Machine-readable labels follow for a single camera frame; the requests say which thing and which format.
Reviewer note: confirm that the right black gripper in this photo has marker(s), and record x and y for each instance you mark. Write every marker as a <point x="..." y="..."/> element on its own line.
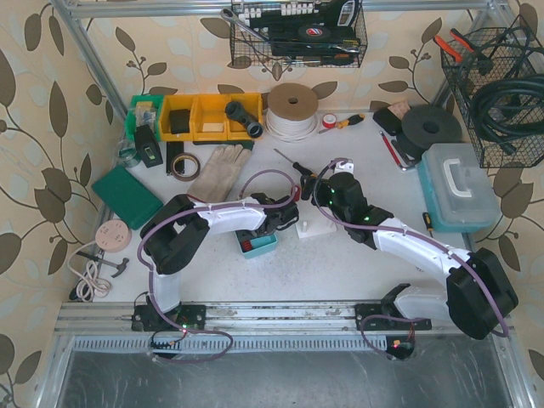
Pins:
<point x="317" y="187"/>

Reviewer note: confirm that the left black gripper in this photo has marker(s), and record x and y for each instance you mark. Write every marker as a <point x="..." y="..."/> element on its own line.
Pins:
<point x="287" y="211"/>

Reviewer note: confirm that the red spring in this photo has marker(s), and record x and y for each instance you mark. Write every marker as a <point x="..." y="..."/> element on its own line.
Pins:
<point x="297" y="193"/>
<point x="246" y="246"/>

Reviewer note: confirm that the beige work glove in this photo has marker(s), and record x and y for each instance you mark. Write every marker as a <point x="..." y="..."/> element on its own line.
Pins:
<point x="218" y="176"/>

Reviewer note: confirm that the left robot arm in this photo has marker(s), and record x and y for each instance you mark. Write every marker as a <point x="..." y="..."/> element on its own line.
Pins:
<point x="173" y="236"/>

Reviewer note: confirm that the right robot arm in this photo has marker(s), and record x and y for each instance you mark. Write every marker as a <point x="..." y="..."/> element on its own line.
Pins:
<point x="475" y="294"/>

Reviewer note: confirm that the black orange screwdriver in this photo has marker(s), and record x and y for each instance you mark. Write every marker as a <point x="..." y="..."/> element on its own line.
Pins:
<point x="296" y="165"/>

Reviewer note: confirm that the turquoise plastic tray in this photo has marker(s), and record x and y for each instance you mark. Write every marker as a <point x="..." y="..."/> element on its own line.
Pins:
<point x="260" y="244"/>

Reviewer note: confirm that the red tape roll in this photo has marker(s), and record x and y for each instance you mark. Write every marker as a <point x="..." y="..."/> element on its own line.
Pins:
<point x="329" y="121"/>

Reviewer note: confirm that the black sponge block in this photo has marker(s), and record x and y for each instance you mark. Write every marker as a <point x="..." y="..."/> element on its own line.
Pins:
<point x="388" y="121"/>

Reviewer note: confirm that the small yellow black screwdriver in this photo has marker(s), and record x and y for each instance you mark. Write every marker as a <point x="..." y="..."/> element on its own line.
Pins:
<point x="428" y="223"/>

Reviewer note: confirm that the brown tape roll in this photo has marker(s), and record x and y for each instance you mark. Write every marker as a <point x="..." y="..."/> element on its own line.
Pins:
<point x="185" y="167"/>

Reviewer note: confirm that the black pipe fitting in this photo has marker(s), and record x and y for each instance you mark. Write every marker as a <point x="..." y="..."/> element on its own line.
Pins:
<point x="236" y="112"/>

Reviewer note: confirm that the clear turquoise storage box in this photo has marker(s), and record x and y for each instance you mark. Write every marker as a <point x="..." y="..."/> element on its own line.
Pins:
<point x="456" y="190"/>

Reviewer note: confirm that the yellow parts bin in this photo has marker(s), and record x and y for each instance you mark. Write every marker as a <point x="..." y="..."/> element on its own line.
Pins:
<point x="207" y="120"/>

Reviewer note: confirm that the black foam block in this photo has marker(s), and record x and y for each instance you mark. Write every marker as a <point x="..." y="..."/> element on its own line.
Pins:
<point x="179" y="121"/>

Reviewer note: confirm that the green sanding block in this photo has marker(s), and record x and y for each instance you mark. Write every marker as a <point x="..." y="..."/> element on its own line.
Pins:
<point x="130" y="200"/>

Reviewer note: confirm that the black measuring device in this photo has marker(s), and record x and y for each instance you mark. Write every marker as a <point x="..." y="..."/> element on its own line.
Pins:
<point x="147" y="146"/>

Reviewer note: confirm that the round beige power strip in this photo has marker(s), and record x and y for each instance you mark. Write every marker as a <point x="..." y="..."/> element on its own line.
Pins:
<point x="113" y="236"/>

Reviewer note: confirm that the small claw hammer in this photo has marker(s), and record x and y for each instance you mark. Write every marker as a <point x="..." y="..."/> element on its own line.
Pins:
<point x="119" y="267"/>

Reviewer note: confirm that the glass jar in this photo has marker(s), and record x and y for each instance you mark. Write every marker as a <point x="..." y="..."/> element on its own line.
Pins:
<point x="127" y="154"/>

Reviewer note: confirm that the green parts bin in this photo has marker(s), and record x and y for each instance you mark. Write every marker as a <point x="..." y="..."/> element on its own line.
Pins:
<point x="144" y="110"/>

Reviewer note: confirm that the white peg base plate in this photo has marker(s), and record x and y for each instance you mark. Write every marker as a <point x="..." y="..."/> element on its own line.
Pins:
<point x="312" y="222"/>

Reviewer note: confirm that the red handled hex key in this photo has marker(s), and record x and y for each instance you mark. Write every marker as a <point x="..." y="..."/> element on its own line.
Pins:
<point x="401" y="159"/>

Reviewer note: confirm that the white cable spool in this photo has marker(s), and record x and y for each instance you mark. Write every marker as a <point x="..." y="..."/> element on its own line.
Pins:
<point x="291" y="116"/>

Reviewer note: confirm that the black cable spool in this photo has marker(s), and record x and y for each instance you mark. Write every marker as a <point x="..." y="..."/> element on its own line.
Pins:
<point x="426" y="125"/>

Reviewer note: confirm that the top wire basket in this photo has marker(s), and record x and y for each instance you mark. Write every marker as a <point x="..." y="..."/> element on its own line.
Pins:
<point x="284" y="34"/>

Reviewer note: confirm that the wire basket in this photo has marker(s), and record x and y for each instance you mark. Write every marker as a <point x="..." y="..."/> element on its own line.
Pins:
<point x="284" y="34"/>
<point x="498" y="91"/>

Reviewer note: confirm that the right wire basket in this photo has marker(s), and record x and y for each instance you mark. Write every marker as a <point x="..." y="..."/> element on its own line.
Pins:
<point x="498" y="91"/>

